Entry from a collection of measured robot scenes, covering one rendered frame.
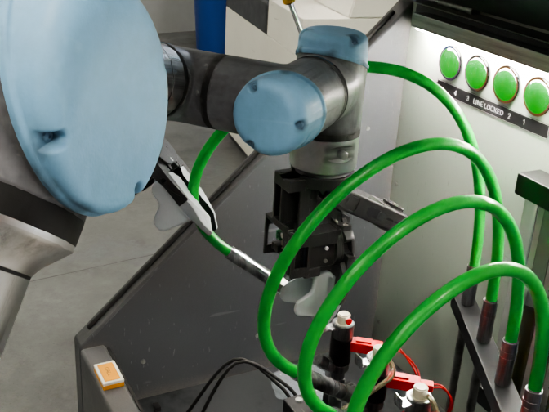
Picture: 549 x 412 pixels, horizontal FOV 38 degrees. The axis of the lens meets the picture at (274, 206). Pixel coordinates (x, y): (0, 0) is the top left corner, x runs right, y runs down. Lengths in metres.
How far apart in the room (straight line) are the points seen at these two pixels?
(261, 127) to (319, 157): 0.14
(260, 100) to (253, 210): 0.54
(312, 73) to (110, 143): 0.40
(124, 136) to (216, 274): 0.89
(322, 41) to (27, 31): 0.50
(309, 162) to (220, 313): 0.51
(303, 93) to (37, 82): 0.41
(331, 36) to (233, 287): 0.59
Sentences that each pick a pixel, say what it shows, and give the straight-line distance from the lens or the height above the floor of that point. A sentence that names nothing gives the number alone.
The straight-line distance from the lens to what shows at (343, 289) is 0.76.
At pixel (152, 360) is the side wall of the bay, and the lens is 1.32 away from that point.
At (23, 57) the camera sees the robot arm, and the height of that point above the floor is 1.56.
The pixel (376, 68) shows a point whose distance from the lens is 0.96.
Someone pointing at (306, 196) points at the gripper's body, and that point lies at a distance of 0.88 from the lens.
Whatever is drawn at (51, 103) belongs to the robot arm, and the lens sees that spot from 0.35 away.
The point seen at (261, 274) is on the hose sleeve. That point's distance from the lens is 1.05.
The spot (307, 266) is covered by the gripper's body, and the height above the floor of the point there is 1.23.
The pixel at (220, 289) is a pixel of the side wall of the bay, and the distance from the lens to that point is 1.29.
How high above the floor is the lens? 1.65
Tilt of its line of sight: 24 degrees down
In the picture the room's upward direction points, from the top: 3 degrees clockwise
